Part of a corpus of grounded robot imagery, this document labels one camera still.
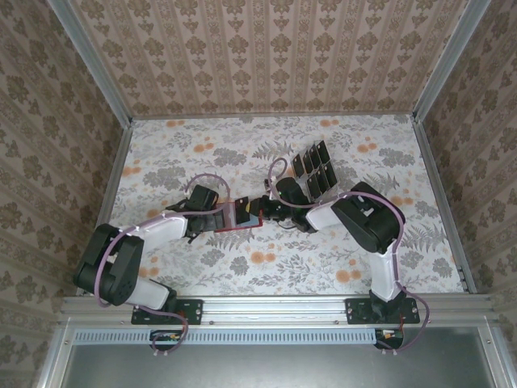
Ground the red card holder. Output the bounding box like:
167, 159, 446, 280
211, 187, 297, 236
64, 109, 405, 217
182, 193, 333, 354
212, 200, 265, 234

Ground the clear acrylic card stand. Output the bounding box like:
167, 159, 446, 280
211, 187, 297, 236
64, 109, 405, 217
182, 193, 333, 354
289, 139, 340, 203

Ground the floral patterned table cover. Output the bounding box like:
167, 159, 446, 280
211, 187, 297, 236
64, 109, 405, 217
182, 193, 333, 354
103, 114, 465, 298

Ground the black connector board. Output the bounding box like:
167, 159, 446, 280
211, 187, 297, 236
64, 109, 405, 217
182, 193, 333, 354
149, 329, 190, 352
373, 327, 407, 352

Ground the grey metal sheet panel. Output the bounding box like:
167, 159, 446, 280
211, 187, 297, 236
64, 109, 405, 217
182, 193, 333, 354
64, 343, 494, 388

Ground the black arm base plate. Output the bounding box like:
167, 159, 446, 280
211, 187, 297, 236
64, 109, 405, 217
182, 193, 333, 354
346, 297, 421, 326
130, 297, 204, 326

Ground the aluminium front rail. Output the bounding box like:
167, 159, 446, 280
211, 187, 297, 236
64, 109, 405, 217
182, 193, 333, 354
59, 293, 497, 326

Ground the aluminium side rail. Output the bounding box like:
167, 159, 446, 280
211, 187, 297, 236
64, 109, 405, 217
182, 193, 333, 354
96, 120, 135, 227
411, 119, 478, 295

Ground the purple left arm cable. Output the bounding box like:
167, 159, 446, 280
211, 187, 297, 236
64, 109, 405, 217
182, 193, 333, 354
95, 173, 231, 359

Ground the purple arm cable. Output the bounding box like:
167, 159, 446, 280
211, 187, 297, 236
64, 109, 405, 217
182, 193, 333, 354
95, 173, 231, 359
268, 158, 430, 357

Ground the grey slotted cable duct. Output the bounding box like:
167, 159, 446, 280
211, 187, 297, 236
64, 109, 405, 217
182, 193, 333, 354
74, 327, 407, 346

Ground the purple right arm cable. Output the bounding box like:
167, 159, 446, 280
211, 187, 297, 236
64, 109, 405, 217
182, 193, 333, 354
268, 158, 430, 357

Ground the aluminium frame post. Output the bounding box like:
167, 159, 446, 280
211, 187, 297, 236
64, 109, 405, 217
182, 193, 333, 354
411, 0, 494, 124
44, 0, 136, 129

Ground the aluminium lower frame profile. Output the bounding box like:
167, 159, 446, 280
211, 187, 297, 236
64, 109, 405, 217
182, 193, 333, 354
477, 325, 511, 388
35, 323, 80, 388

